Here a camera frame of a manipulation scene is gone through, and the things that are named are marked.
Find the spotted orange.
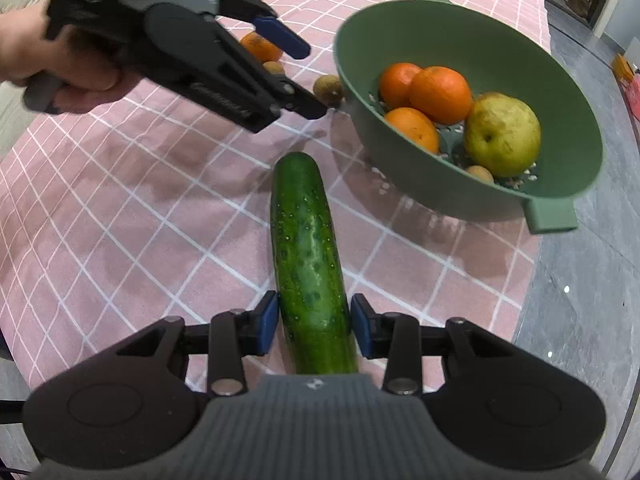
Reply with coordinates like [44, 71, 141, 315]
[240, 32, 283, 64]

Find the brown longan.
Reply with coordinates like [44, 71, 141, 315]
[465, 165, 495, 183]
[312, 75, 344, 108]
[262, 61, 285, 75]

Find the green cucumber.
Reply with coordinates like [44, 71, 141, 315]
[270, 152, 358, 375]

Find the yellow-green pear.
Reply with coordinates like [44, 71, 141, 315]
[463, 92, 541, 179]

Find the left hand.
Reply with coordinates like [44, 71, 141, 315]
[1, 1, 141, 114]

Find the pink checkered tablecloth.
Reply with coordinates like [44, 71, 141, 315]
[0, 0, 554, 394]

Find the green colander bowl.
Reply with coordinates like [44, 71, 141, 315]
[333, 0, 603, 234]

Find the orange box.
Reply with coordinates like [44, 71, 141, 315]
[611, 53, 634, 84]

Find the pink storage box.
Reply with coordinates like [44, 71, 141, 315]
[622, 72, 640, 120]

